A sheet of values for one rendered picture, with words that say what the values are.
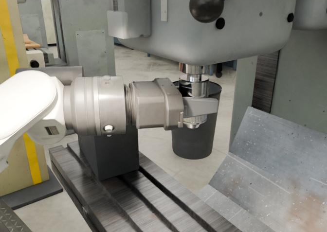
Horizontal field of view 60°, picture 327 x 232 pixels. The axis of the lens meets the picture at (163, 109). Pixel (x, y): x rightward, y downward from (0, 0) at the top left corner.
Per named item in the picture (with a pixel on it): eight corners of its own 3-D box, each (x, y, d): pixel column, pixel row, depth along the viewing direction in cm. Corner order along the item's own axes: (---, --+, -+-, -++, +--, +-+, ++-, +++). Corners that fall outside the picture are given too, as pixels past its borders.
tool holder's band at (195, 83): (210, 80, 46) (210, 74, 45) (207, 89, 41) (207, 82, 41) (182, 78, 47) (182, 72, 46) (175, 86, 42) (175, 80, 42)
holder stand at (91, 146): (98, 182, 75) (91, 112, 68) (78, 145, 93) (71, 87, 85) (139, 169, 81) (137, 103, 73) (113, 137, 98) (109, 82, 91)
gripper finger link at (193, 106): (215, 114, 44) (176, 116, 43) (217, 95, 43) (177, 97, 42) (219, 118, 43) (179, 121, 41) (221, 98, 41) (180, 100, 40)
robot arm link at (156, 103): (186, 85, 37) (92, 89, 35) (183, 150, 41) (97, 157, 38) (166, 63, 48) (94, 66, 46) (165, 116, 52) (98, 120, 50)
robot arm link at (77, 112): (95, 120, 36) (-1, 126, 34) (100, 147, 46) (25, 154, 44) (93, 49, 41) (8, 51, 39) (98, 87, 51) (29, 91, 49)
